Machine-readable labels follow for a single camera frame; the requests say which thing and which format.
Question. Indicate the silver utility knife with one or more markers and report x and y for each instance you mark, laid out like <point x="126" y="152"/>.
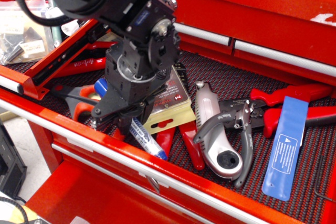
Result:
<point x="216" y="150"/>

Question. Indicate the red wire stripper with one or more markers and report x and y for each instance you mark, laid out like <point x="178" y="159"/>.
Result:
<point x="90" y="64"/>

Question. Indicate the blue white marker pen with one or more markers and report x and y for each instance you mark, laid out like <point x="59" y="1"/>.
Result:
<point x="136" y="128"/>

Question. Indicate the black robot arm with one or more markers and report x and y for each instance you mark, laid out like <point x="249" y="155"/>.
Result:
<point x="139" y="21"/>

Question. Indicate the red small open drawer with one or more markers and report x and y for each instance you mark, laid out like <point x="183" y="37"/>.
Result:
<point x="30" y="78"/>

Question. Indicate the red handled pliers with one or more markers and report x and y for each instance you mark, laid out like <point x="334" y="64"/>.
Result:
<point x="188" y="130"/>

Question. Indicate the red tool chest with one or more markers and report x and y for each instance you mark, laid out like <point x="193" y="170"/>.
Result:
<point x="105" y="178"/>

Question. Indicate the drill bit set case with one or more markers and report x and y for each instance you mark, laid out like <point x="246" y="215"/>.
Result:
<point x="171" y="108"/>

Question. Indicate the black white marker lower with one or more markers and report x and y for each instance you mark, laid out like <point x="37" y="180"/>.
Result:
<point x="70" y="28"/>

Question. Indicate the orange grey scissors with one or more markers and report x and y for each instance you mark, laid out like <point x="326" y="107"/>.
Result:
<point x="79" y="99"/>

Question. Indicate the silver cabinet lock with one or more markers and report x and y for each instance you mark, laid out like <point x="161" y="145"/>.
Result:
<point x="171" y="3"/>

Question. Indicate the teal pen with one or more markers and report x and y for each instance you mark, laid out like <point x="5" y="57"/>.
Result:
<point x="54" y="12"/>

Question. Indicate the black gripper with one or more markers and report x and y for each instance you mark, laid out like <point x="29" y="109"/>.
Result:
<point x="135" y="74"/>

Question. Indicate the black box on floor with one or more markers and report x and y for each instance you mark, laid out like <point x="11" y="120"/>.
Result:
<point x="13" y="169"/>

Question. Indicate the grey handled flush cutters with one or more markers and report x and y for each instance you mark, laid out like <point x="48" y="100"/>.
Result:
<point x="241" y="123"/>

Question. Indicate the blue plastic pry tool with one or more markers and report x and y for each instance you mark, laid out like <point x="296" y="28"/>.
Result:
<point x="281" y="168"/>

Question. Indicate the plastic bag of parts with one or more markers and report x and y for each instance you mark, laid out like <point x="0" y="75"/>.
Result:
<point x="22" y="40"/>

